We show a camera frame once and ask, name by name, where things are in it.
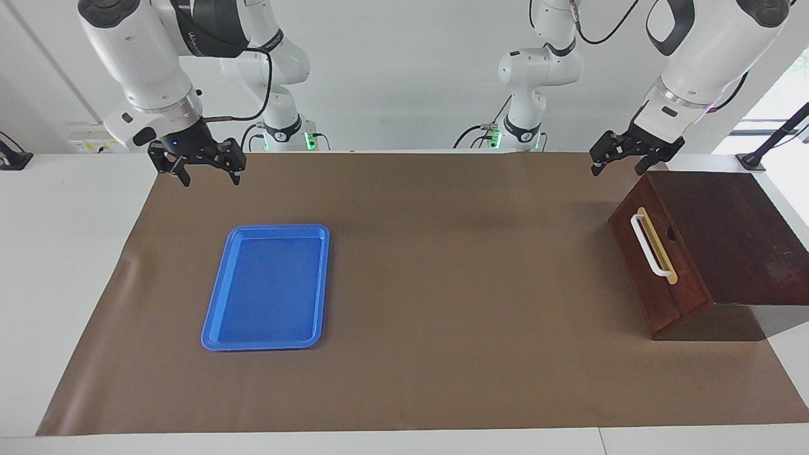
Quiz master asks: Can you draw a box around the black clamp mount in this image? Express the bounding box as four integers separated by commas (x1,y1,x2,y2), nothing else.
0,131,34,171

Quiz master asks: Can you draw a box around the brown table mat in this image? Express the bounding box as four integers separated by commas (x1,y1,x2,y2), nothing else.
36,152,809,437

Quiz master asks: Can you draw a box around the white wall socket box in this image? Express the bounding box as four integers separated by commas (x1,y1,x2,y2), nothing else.
68,123,135,154

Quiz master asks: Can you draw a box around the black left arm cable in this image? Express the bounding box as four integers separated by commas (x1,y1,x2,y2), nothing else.
568,0,750,116

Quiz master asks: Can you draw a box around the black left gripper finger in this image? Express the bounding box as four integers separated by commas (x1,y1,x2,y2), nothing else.
633,139,686,177
590,130,627,177

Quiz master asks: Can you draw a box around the blue plastic tray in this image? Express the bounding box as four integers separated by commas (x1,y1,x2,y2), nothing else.
201,224,331,352

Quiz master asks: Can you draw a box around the black right base cable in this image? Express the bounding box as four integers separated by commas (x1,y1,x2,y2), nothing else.
240,123,267,153

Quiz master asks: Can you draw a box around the black left base cable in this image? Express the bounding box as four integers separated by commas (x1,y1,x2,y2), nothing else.
453,95,511,150

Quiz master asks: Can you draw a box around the wooden drawer with white handle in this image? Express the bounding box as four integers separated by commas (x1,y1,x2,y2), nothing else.
609,171,715,336

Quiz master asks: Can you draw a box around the black base cable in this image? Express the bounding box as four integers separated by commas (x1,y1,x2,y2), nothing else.
240,123,267,153
453,95,511,150

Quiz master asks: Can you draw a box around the dark wooden drawer cabinet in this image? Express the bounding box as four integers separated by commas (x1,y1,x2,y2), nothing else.
609,171,809,342

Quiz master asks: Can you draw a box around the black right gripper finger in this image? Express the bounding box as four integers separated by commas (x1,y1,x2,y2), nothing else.
214,138,248,186
148,143,192,188

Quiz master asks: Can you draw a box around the black stand arm with base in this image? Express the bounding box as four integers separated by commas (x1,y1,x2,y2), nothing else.
736,101,809,172

